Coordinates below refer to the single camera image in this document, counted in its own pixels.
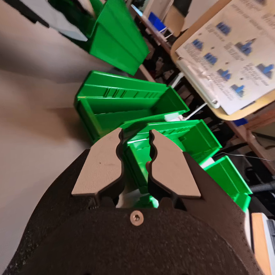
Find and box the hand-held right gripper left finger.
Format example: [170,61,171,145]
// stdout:
[71,127,125,208]

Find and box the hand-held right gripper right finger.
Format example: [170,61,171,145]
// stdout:
[147,129,202,210]

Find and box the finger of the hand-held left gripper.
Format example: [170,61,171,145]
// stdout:
[4,0,89,42]
[82,0,96,17]

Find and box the green plastic bin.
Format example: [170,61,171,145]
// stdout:
[74,70,190,143]
[120,119,222,208]
[48,0,150,76]
[203,155,253,213]

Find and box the wood-edged white desk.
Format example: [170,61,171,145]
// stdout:
[250,212,275,275]

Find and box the white stand rod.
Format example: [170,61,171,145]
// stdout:
[182,102,208,121]

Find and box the blue storage box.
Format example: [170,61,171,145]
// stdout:
[148,11,167,33]

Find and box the cardboard box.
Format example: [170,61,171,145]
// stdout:
[164,4,188,37]

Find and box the white page holder bar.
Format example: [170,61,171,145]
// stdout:
[177,56,221,109]

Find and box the instruction sheet on board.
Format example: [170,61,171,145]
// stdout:
[170,0,275,121]

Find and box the printed instruction sheet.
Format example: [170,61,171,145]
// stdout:
[175,0,275,116]

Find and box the thin hanging cable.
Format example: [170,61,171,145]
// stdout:
[221,152,271,162]

